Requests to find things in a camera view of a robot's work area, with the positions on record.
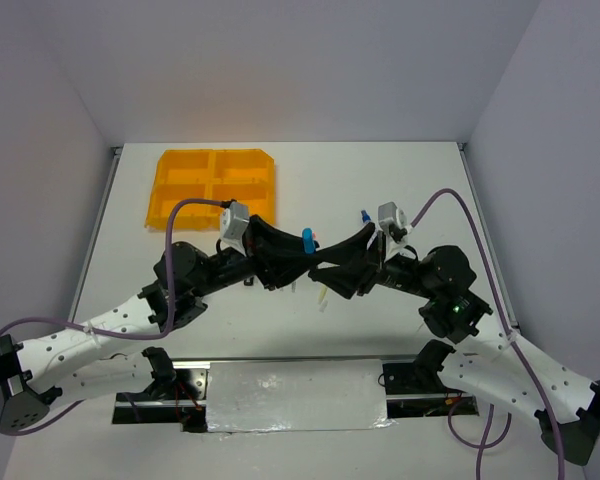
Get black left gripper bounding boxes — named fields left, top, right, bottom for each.
left=192, top=214, right=323, bottom=297

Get silver foil panel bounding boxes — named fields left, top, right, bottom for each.
left=206, top=360, right=392, bottom=433

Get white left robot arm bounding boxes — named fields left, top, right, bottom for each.
left=0, top=204, right=335, bottom=436

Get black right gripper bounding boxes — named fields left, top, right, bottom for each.
left=306, top=219, right=435, bottom=298

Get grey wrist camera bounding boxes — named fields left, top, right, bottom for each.
left=377, top=202, right=410, bottom=243
left=220, top=201, right=250, bottom=250

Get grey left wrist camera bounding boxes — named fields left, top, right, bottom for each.
left=220, top=201, right=250, bottom=250

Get blue marker cap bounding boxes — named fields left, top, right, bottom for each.
left=301, top=228, right=316, bottom=254

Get orange four-compartment plastic bin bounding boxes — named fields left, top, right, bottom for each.
left=145, top=149, right=276, bottom=231

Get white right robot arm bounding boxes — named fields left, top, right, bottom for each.
left=309, top=224, right=600, bottom=466

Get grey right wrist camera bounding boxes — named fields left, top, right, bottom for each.
left=377, top=202, right=410, bottom=243

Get yellow clear pen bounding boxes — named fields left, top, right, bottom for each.
left=318, top=286, right=328, bottom=304

